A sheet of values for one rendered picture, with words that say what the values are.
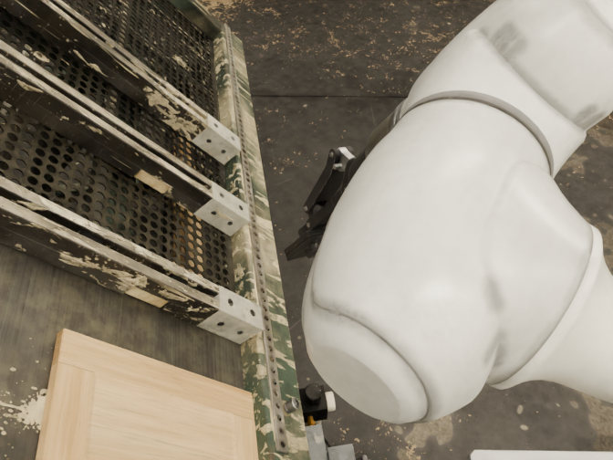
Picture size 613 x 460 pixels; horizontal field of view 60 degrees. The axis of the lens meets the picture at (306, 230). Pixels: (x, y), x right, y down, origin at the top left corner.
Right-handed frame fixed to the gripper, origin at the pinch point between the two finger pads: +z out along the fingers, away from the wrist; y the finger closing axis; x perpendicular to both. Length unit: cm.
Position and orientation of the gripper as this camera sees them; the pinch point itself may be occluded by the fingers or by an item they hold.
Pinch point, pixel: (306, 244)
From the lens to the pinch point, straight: 64.4
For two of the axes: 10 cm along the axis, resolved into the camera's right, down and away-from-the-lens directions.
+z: -4.3, 3.5, 8.3
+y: -3.3, -9.2, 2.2
